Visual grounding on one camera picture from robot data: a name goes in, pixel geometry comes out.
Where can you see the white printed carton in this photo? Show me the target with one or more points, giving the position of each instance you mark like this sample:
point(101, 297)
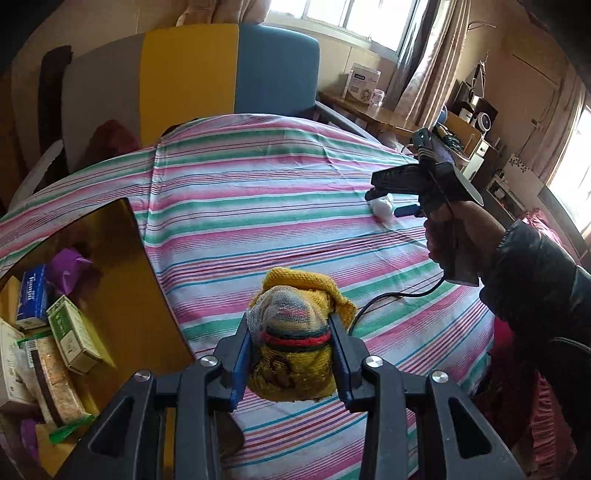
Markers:
point(360, 85)

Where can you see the grey yellow blue chair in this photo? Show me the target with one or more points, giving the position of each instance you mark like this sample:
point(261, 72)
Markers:
point(184, 83)

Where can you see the wooden side desk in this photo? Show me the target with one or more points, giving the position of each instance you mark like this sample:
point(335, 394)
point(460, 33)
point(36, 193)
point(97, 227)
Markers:
point(369, 117)

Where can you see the open cardboard box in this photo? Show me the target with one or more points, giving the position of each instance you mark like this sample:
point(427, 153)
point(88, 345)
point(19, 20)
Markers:
point(461, 134)

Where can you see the person's right hand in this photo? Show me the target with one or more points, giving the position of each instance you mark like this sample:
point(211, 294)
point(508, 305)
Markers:
point(475, 230)

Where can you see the gold tin box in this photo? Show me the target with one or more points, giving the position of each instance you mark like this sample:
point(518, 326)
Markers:
point(138, 286)

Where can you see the bright side window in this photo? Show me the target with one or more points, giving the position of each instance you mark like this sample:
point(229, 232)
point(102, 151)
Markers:
point(572, 175)

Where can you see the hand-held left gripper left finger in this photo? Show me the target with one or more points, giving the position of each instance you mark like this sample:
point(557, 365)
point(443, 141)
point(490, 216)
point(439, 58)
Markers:
point(240, 364)

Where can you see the striped tablecloth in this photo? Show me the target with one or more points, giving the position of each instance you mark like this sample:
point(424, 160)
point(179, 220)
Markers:
point(277, 184)

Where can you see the clear plastic jar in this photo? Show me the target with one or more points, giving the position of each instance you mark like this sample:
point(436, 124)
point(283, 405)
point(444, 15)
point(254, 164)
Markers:
point(378, 98)

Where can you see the dark red cushion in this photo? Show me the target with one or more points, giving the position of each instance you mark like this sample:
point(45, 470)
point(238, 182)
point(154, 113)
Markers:
point(115, 138)

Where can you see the white plastic wad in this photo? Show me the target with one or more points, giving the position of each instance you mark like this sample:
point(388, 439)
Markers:
point(383, 208)

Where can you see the blue tissue packet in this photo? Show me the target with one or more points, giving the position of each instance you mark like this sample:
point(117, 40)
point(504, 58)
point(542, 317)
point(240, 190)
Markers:
point(32, 293)

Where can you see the beige cardboard box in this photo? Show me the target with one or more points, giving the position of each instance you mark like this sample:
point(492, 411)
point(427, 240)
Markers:
point(9, 369)

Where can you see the green white small carton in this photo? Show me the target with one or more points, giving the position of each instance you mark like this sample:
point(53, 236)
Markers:
point(53, 383)

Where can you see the white flat panel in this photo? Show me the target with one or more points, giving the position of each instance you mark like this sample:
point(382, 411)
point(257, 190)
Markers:
point(521, 177)

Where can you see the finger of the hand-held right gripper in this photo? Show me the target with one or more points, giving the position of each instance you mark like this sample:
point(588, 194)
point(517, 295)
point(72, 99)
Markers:
point(408, 211)
point(397, 180)

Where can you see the yellow knitted pouch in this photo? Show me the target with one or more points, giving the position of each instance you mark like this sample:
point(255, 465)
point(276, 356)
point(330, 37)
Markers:
point(295, 323)

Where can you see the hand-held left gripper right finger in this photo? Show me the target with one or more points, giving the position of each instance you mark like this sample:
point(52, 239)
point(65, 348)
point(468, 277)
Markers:
point(341, 364)

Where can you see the patterned beige curtain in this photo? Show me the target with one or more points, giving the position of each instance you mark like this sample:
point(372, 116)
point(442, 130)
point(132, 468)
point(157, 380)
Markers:
point(434, 69)
point(221, 11)

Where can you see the green white box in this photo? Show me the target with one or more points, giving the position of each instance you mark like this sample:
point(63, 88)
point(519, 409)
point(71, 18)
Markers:
point(74, 337)

